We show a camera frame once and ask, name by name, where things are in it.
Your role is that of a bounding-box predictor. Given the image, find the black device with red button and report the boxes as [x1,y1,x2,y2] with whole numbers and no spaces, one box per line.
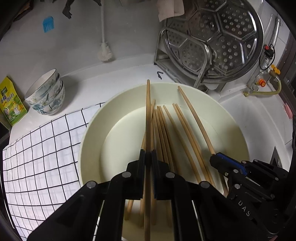
[258,44,275,71]

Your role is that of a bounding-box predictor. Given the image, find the yellow green seasoning pouch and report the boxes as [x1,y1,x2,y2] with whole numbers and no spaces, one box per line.
[0,76,28,127]

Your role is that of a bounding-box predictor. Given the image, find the perforated steel steamer plate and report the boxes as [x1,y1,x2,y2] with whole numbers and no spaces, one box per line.
[165,0,265,83]

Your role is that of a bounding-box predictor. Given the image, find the white bottle brush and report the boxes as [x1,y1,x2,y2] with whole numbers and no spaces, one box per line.
[97,7,114,62]

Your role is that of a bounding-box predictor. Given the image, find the yellow gas hose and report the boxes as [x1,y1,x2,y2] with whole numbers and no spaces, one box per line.
[243,79,282,97]

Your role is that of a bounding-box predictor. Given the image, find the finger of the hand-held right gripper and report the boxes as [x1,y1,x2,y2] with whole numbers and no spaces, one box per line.
[216,152,251,173]
[209,156,241,179]

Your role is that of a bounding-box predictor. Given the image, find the gas regulator with orange knob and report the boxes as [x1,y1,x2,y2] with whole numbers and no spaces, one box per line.
[246,74,269,93]

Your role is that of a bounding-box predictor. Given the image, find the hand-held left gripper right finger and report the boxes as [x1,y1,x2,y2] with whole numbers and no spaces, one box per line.
[150,149,266,241]

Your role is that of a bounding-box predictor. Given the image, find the yellow gas valve handle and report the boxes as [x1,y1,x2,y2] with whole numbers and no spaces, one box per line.
[269,65,281,77]

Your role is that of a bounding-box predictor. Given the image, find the black hanging rag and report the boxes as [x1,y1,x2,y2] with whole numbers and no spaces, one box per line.
[62,0,102,18]

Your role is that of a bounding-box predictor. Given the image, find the white black-checked cloth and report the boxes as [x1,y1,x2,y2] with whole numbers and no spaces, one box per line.
[2,102,109,240]

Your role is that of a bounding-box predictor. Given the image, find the blue silicone brush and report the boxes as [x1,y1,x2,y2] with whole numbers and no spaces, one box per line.
[42,16,55,33]

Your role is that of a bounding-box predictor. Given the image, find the bundle of wooden chopsticks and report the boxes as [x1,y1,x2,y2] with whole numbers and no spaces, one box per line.
[124,98,228,229]

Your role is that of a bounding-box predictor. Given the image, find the blue floral porcelain bowl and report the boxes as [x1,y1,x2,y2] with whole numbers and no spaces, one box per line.
[24,68,61,104]
[32,86,66,115]
[29,79,64,110]

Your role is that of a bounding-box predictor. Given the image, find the pink hanging towel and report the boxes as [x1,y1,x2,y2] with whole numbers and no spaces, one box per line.
[157,0,185,22]

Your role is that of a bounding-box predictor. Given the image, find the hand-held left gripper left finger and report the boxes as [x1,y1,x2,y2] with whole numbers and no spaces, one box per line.
[27,149,147,241]

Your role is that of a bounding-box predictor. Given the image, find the white round basin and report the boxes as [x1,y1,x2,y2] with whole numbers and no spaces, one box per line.
[78,82,250,241]

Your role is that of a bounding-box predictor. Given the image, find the grey metal gas pipe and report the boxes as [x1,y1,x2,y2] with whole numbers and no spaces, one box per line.
[266,14,282,47]

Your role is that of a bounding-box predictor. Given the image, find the steel rack stand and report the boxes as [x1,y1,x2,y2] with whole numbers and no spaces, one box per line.
[154,27,222,90]

